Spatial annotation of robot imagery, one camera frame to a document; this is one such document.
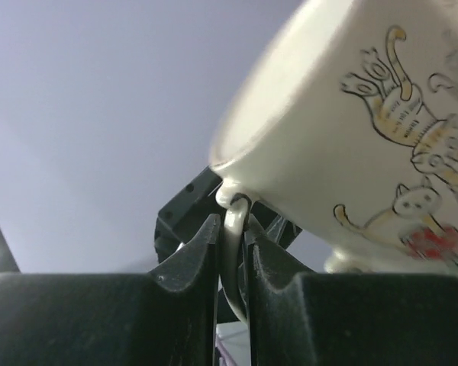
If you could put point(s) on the white cat mug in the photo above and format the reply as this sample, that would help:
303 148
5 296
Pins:
348 127

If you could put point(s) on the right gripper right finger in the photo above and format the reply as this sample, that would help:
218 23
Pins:
300 317

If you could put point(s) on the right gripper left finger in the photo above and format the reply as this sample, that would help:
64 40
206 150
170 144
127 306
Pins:
166 316

